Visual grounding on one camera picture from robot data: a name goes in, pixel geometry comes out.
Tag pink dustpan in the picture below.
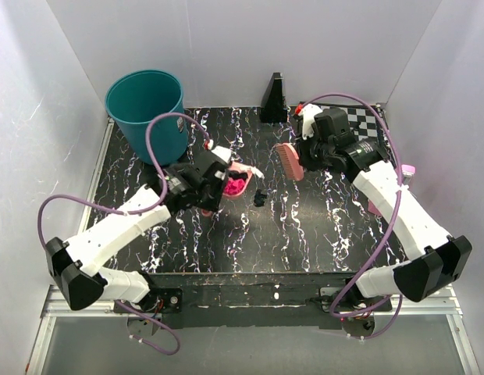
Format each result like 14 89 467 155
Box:
201 162 253 216

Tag pink hand brush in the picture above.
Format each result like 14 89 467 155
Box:
275 143 304 181

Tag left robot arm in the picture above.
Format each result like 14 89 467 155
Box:
44 146 232 313

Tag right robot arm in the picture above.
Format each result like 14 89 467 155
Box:
296 104 472 311

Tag black white chessboard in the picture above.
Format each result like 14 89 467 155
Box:
297 101 383 157

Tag black metronome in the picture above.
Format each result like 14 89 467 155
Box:
259 72 287 123

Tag pink metronome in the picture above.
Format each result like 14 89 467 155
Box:
368 164 416 216

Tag teal plastic waste bin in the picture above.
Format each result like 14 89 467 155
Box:
105 70 188 166

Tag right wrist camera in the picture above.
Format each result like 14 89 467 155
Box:
295 104 322 140

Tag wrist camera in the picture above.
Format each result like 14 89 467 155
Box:
205 140 233 165
295 104 322 140

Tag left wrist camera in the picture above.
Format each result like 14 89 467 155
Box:
205 140 233 165

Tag aluminium rail frame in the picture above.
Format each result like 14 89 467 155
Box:
25 116 481 375

